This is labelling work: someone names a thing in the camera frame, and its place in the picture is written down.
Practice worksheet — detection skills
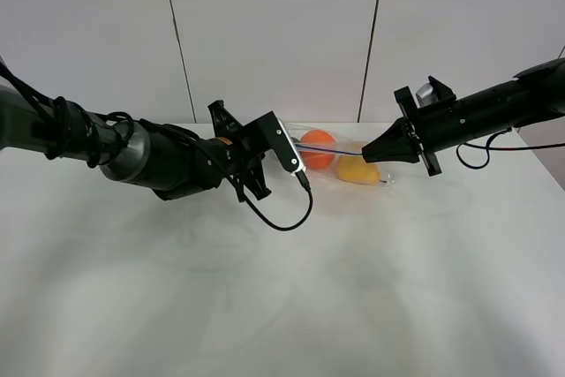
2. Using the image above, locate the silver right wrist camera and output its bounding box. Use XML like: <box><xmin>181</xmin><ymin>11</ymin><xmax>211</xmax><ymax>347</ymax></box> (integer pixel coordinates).
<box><xmin>416</xmin><ymin>82</ymin><xmax>438</xmax><ymax>108</ymax></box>

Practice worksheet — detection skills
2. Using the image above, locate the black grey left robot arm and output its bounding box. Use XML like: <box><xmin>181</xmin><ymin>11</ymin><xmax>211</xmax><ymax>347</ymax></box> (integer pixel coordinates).
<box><xmin>1</xmin><ymin>66</ymin><xmax>271</xmax><ymax>201</ymax></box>

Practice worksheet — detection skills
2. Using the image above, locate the clear zip bag blue seal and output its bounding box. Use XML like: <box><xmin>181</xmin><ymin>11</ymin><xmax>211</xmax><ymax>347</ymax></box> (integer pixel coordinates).
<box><xmin>284</xmin><ymin>122</ymin><xmax>395</xmax><ymax>187</ymax></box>

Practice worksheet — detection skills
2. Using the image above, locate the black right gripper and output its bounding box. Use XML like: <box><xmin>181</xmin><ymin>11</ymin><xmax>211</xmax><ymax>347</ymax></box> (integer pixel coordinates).
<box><xmin>362</xmin><ymin>76</ymin><xmax>458</xmax><ymax>177</ymax></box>

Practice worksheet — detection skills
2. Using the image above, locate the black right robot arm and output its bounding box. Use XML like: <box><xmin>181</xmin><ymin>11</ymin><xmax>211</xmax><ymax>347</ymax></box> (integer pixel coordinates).
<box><xmin>362</xmin><ymin>58</ymin><xmax>564</xmax><ymax>177</ymax></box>

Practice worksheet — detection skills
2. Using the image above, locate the yellow pear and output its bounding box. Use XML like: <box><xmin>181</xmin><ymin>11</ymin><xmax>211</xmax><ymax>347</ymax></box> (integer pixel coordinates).
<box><xmin>334</xmin><ymin>141</ymin><xmax>387</xmax><ymax>185</ymax></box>

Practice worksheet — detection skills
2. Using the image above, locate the orange fruit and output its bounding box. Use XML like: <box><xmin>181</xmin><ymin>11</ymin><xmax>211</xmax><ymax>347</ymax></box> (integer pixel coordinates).
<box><xmin>299</xmin><ymin>129</ymin><xmax>335</xmax><ymax>170</ymax></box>

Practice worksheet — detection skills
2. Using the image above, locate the black left camera cable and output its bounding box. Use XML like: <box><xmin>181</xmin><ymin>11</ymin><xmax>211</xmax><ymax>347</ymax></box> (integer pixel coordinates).
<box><xmin>224</xmin><ymin>171</ymin><xmax>314</xmax><ymax>232</ymax></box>

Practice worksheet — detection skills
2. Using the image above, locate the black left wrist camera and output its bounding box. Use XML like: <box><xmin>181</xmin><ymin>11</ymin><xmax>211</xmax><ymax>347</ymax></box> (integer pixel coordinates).
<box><xmin>242</xmin><ymin>111</ymin><xmax>305</xmax><ymax>175</ymax></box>

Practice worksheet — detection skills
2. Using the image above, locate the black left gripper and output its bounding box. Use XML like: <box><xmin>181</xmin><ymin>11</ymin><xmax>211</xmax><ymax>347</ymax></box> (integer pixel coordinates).
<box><xmin>194</xmin><ymin>101</ymin><xmax>271</xmax><ymax>202</ymax></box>

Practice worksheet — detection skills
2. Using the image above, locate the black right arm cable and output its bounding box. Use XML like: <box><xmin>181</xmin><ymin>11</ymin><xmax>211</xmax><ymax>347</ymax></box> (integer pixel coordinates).
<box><xmin>455</xmin><ymin>128</ymin><xmax>565</xmax><ymax>170</ymax></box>

